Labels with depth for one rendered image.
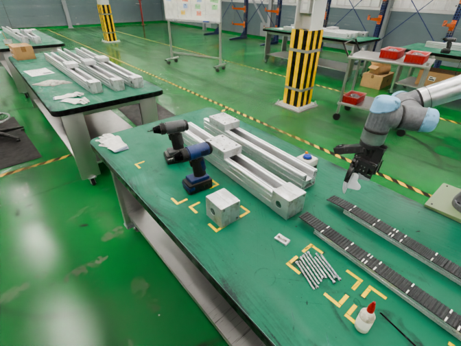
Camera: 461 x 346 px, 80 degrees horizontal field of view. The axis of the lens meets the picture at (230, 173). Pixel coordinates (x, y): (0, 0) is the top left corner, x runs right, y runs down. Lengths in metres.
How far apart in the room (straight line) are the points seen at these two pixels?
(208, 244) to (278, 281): 0.27
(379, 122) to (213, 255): 0.69
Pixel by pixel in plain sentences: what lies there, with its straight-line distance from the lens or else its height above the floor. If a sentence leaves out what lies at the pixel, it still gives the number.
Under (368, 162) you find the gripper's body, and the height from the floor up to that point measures 1.05.
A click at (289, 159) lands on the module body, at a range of 1.37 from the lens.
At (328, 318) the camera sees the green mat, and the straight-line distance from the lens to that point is 0.91.
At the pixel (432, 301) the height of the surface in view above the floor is 0.81.
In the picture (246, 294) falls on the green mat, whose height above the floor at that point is 0.78.
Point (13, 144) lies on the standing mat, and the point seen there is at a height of 0.01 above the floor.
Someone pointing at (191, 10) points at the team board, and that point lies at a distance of 6.93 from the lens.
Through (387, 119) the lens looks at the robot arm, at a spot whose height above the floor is 1.21.
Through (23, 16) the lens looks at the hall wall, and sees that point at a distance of 15.71.
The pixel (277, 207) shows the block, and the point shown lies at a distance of 1.13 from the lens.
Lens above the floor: 1.54
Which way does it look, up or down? 34 degrees down
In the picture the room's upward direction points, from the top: 1 degrees clockwise
